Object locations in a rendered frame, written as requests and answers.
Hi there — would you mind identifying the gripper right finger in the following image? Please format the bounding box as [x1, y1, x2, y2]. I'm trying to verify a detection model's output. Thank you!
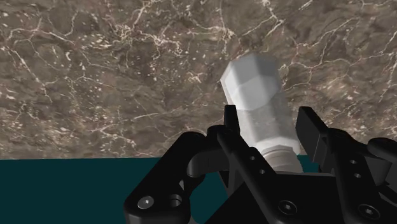
[295, 106, 397, 224]

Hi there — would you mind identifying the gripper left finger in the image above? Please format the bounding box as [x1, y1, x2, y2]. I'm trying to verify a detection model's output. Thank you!
[123, 104, 281, 224]

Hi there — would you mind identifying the white faceted shaker bottle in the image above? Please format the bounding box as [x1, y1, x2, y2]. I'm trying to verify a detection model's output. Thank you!
[219, 52, 304, 174]

